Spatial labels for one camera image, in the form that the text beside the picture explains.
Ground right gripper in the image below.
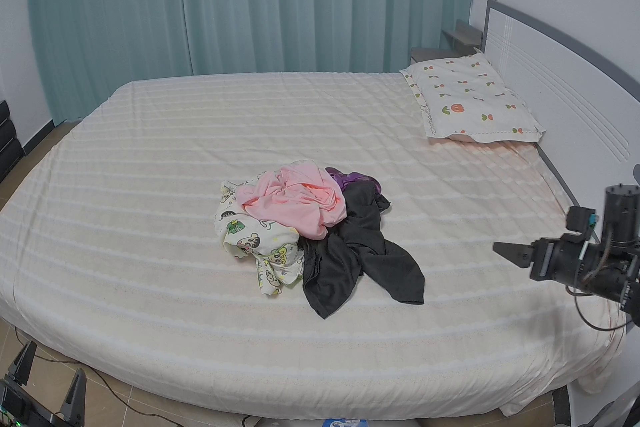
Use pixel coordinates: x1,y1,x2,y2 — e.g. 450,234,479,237
492,235,609,289

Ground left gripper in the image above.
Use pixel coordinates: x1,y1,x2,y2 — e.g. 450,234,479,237
0,340,87,427

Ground black trousers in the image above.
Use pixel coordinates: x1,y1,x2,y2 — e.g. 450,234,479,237
298,181,426,320

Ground bed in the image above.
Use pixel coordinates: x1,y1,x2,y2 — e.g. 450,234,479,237
0,0,640,421

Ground white printed pillow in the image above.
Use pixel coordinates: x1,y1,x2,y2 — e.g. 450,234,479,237
399,52,547,144

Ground purple garment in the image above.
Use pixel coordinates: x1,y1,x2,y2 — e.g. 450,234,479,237
325,167,384,196

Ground grey bedside table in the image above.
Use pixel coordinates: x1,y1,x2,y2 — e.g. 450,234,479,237
411,20,484,64

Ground pink garment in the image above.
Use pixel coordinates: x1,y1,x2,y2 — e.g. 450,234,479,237
236,165,348,241

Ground white printed pyjama garment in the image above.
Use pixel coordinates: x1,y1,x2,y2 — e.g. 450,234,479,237
214,160,306,299

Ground black chest of drawers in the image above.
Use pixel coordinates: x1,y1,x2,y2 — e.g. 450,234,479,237
0,100,24,185

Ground black cable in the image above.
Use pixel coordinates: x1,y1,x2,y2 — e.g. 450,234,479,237
14,327,168,417
573,286,637,332

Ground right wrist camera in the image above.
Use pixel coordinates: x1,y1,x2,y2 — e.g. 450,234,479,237
565,206,599,244

